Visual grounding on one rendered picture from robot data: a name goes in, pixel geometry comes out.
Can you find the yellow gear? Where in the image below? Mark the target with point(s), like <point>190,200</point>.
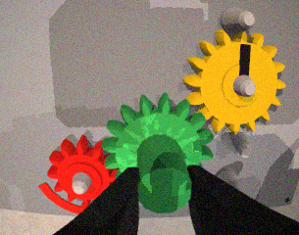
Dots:
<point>219,68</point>

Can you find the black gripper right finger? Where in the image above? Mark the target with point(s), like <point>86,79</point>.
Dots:
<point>219,209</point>

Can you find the red gear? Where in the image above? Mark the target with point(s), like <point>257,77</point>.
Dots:
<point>71,160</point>

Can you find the green gear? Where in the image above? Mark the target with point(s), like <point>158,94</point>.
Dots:
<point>161,143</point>

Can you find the red curved arc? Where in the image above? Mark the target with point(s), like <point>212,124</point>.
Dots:
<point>59,201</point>

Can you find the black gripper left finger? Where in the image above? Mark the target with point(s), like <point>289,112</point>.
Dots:
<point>114,212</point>

